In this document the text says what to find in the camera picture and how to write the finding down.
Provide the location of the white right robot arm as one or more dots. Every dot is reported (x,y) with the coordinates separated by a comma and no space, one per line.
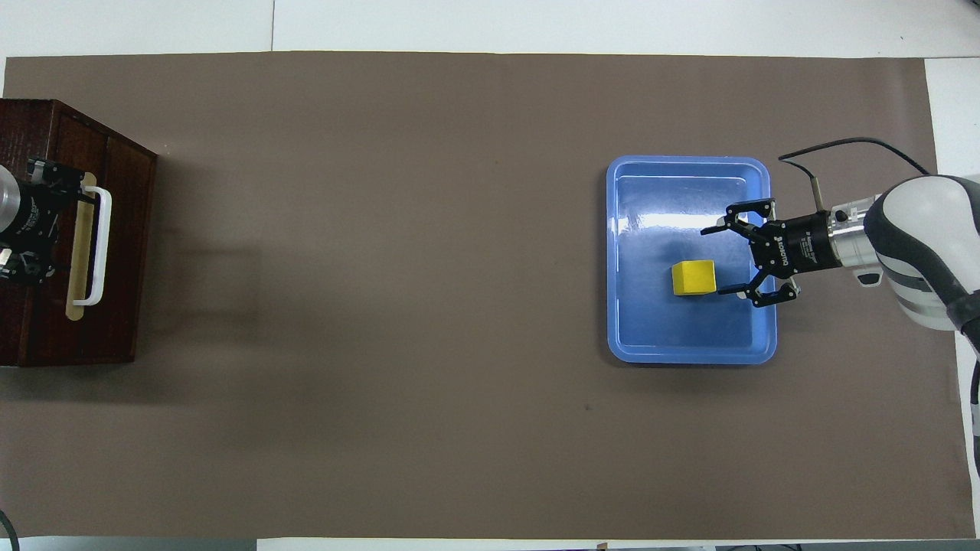
(926,237)

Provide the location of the blue plastic tray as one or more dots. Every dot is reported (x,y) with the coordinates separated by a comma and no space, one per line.
(658,321)

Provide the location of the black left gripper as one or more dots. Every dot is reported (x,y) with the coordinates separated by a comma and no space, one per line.
(31,222)

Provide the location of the yellow cube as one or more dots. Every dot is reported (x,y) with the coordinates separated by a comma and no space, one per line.
(694,278)

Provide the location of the brown paper table mat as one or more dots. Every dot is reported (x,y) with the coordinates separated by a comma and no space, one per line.
(383,306)

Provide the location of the dark brown wooden cabinet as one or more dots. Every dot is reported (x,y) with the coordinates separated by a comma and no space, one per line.
(134,268)

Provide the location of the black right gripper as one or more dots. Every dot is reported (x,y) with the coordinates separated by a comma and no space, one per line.
(800,245)

